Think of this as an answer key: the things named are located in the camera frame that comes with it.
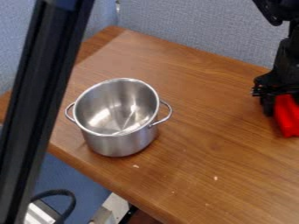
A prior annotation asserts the red plastic block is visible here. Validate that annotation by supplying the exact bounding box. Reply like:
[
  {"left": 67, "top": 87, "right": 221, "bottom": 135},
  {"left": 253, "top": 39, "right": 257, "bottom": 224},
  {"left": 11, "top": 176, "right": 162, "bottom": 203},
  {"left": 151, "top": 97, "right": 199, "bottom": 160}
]
[{"left": 276, "top": 94, "right": 299, "bottom": 137}]

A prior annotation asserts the white table leg bracket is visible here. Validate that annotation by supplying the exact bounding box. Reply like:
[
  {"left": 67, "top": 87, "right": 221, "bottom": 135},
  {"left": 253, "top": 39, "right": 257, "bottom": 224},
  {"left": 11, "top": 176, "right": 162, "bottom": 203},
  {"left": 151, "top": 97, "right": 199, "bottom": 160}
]
[{"left": 89, "top": 193, "right": 130, "bottom": 224}]

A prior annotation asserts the white device with black pad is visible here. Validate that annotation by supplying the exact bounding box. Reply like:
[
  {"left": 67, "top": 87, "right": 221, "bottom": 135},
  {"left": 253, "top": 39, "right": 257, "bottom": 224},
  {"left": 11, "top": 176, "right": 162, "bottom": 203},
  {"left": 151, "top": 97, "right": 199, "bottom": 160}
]
[{"left": 23, "top": 199, "right": 65, "bottom": 224}]

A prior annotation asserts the black cable loop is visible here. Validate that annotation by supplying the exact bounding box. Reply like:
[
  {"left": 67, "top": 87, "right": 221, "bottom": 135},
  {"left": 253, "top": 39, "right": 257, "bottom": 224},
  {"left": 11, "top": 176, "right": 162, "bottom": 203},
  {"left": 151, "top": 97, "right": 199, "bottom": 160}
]
[{"left": 30, "top": 188, "right": 78, "bottom": 224}]

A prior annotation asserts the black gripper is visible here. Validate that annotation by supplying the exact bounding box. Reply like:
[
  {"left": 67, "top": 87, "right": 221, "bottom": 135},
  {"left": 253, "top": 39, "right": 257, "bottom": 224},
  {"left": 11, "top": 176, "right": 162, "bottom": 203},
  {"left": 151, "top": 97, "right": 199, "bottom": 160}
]
[{"left": 252, "top": 38, "right": 299, "bottom": 116}]

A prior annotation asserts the stainless steel pot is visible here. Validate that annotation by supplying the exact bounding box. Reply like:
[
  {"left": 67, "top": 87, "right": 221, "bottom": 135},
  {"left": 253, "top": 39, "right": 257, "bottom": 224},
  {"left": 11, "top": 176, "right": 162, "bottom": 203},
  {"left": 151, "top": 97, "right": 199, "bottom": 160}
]
[{"left": 65, "top": 78, "right": 171, "bottom": 158}]

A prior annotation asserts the black foreground arm link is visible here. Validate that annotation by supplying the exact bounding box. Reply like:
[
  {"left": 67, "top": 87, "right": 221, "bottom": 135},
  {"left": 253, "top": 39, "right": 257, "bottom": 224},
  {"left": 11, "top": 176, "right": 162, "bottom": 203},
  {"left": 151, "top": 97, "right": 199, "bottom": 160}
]
[{"left": 0, "top": 0, "right": 95, "bottom": 224}]

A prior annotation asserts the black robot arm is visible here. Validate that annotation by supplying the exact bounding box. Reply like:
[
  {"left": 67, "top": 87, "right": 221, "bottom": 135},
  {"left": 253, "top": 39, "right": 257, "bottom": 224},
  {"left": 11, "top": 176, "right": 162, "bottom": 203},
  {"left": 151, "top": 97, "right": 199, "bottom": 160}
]
[{"left": 252, "top": 0, "right": 299, "bottom": 116}]

